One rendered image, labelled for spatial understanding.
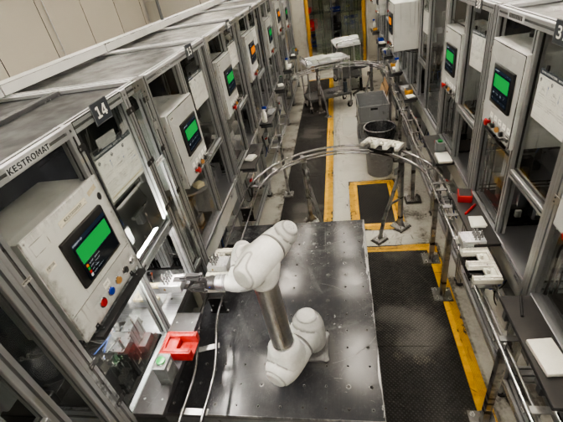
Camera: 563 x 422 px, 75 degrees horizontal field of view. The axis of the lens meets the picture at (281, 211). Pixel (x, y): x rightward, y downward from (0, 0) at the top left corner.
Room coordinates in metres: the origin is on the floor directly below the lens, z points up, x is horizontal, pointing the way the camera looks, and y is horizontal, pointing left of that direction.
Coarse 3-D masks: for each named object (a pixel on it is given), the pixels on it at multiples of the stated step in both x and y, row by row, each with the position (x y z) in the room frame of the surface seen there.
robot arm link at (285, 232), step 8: (280, 224) 1.19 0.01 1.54; (288, 224) 1.18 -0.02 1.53; (264, 232) 1.20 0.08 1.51; (272, 232) 1.17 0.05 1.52; (280, 232) 1.16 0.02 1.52; (288, 232) 1.15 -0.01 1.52; (296, 232) 1.17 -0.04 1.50; (280, 240) 1.14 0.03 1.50; (288, 240) 1.14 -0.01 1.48; (288, 248) 1.14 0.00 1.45
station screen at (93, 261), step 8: (104, 216) 1.24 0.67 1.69; (96, 224) 1.19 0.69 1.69; (88, 232) 1.14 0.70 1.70; (112, 232) 1.24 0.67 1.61; (80, 240) 1.09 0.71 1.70; (104, 240) 1.18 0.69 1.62; (112, 240) 1.22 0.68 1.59; (72, 248) 1.04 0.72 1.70; (104, 248) 1.16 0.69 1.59; (112, 248) 1.20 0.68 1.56; (96, 256) 1.11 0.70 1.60; (104, 256) 1.14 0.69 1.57; (88, 264) 1.07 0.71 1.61; (96, 264) 1.10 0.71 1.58; (88, 272) 1.05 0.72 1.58; (96, 272) 1.08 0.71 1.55
